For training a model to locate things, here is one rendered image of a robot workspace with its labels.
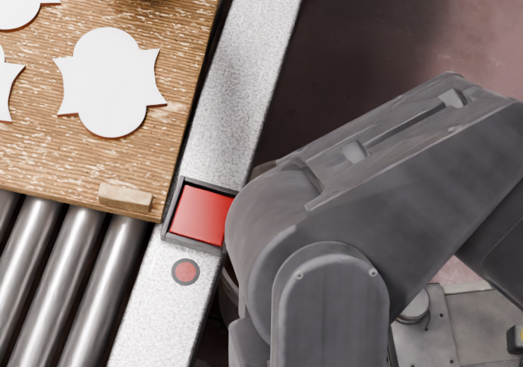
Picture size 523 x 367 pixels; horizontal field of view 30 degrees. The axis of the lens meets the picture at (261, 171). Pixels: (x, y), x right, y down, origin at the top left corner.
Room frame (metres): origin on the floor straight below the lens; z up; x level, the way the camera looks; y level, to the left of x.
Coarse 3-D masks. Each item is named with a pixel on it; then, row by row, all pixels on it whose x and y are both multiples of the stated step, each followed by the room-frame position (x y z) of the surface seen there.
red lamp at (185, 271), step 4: (180, 264) 0.34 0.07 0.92; (184, 264) 0.34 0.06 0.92; (188, 264) 0.34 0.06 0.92; (176, 268) 0.34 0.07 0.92; (180, 268) 0.34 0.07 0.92; (184, 268) 0.34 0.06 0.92; (188, 268) 0.34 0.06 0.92; (192, 268) 0.34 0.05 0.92; (176, 272) 0.33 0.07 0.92; (180, 272) 0.33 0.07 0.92; (184, 272) 0.33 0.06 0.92; (188, 272) 0.33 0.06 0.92; (192, 272) 0.33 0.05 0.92; (180, 276) 0.33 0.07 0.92; (184, 276) 0.33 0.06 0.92; (188, 276) 0.33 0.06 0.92; (192, 276) 0.33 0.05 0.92; (184, 280) 0.32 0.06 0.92; (188, 280) 0.32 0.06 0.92
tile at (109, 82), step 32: (96, 32) 0.59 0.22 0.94; (64, 64) 0.54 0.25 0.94; (96, 64) 0.55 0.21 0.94; (128, 64) 0.56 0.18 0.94; (64, 96) 0.50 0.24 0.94; (96, 96) 0.51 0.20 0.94; (128, 96) 0.52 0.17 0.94; (160, 96) 0.52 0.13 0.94; (96, 128) 0.47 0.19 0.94; (128, 128) 0.48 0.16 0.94
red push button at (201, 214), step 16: (192, 192) 0.42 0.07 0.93; (208, 192) 0.43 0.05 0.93; (192, 208) 0.40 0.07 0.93; (208, 208) 0.41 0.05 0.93; (224, 208) 0.41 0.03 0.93; (176, 224) 0.38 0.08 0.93; (192, 224) 0.38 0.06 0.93; (208, 224) 0.39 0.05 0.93; (224, 224) 0.39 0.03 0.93; (208, 240) 0.37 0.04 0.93
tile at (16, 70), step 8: (0, 48) 0.55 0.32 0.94; (0, 56) 0.54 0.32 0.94; (0, 64) 0.53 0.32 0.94; (8, 64) 0.53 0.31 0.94; (0, 72) 0.52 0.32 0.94; (8, 72) 0.52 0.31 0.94; (16, 72) 0.52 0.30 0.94; (0, 80) 0.51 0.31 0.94; (8, 80) 0.51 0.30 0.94; (0, 88) 0.50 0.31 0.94; (8, 88) 0.50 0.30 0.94; (0, 96) 0.49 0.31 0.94; (8, 96) 0.49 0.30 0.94; (0, 104) 0.48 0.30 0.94; (8, 104) 0.48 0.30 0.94; (0, 112) 0.47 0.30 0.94; (8, 112) 0.47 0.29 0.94; (0, 120) 0.46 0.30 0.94; (8, 120) 0.46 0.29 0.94
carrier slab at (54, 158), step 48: (96, 0) 0.64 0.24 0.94; (144, 0) 0.65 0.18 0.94; (192, 0) 0.67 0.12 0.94; (48, 48) 0.56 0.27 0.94; (144, 48) 0.59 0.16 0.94; (192, 48) 0.60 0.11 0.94; (48, 96) 0.50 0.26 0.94; (192, 96) 0.54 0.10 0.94; (0, 144) 0.43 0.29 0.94; (48, 144) 0.44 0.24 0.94; (96, 144) 0.45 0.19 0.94; (144, 144) 0.47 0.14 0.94; (48, 192) 0.39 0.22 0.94; (96, 192) 0.40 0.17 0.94
